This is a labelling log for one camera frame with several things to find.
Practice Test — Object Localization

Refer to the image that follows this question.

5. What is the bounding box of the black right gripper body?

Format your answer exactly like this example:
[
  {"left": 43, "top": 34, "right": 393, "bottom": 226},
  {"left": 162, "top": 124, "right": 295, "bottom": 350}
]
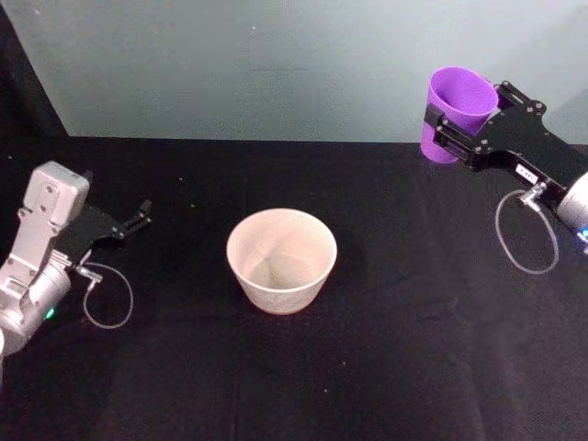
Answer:
[{"left": 467, "top": 101, "right": 588, "bottom": 202}]

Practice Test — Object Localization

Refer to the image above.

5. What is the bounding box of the white round bowl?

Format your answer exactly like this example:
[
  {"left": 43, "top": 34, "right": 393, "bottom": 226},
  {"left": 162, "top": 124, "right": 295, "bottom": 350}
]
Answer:
[{"left": 225, "top": 207, "right": 339, "bottom": 317}]

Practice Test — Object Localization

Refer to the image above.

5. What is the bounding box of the black table cloth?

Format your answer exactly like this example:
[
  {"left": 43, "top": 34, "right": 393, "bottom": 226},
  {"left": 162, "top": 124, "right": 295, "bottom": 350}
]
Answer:
[{"left": 0, "top": 5, "right": 588, "bottom": 441}]

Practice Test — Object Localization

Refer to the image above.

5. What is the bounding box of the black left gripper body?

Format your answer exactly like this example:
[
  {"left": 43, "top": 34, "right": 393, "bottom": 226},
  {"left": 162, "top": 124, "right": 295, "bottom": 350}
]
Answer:
[{"left": 56, "top": 204, "right": 128, "bottom": 268}]

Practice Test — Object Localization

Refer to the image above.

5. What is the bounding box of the thin grey left gripper cable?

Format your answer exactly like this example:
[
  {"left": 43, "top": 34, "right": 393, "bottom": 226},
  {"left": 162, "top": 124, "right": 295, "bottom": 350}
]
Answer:
[{"left": 74, "top": 263, "right": 136, "bottom": 330}]

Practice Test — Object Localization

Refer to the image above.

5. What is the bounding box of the thin grey gripper cable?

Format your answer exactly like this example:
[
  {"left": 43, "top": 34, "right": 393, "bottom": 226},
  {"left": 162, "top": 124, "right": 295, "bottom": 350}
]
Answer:
[
  {"left": 494, "top": 181, "right": 560, "bottom": 277},
  {"left": 74, "top": 263, "right": 136, "bottom": 330}
]

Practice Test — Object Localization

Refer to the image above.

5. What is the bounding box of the thin grey right gripper cable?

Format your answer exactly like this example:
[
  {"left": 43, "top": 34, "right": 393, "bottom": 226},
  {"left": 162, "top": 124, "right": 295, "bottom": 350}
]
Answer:
[{"left": 494, "top": 181, "right": 560, "bottom": 277}]

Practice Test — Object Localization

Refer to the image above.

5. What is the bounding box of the purple plastic cup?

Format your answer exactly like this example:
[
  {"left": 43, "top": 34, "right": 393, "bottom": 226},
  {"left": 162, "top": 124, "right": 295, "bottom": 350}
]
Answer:
[{"left": 419, "top": 66, "right": 500, "bottom": 164}]

